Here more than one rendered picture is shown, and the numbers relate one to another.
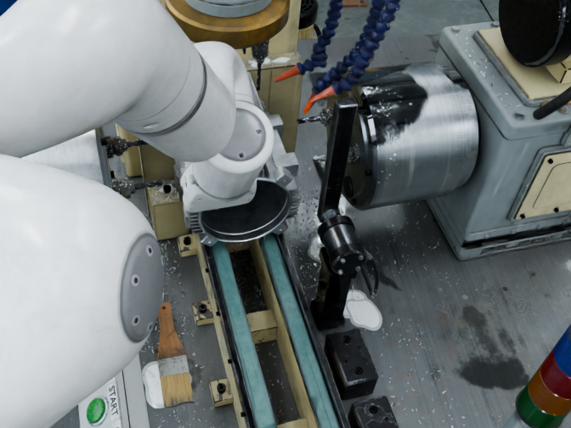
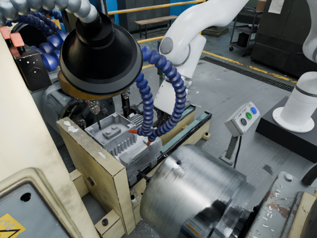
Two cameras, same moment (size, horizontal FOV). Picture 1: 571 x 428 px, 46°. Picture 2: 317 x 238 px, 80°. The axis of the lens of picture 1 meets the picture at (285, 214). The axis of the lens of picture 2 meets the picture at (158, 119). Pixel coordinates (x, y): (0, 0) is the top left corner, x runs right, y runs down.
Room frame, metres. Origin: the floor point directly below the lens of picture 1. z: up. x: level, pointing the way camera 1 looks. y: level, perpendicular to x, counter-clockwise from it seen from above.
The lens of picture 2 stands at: (0.94, 0.57, 1.53)
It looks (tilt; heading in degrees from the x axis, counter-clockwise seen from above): 38 degrees down; 243
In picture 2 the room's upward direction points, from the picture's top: straight up
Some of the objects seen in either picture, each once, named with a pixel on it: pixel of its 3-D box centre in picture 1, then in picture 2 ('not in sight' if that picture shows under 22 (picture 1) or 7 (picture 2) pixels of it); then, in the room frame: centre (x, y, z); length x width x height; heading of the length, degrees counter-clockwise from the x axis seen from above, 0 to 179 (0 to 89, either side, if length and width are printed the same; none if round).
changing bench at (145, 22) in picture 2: not in sight; (158, 27); (-1.74, -4.56, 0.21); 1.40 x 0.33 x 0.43; 11
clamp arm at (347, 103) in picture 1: (336, 166); (125, 96); (0.76, -0.07, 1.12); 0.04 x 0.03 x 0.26; 20
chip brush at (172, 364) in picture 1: (171, 351); not in sight; (0.58, 0.18, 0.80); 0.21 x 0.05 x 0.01; 18
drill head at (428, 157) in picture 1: (409, 132); (76, 107); (0.94, -0.21, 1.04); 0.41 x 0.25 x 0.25; 110
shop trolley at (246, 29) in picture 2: not in sight; (254, 29); (-2.93, -2.39, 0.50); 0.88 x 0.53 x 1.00; 176
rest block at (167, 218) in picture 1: (169, 208); (133, 205); (0.86, 0.23, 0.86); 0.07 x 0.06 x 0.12; 110
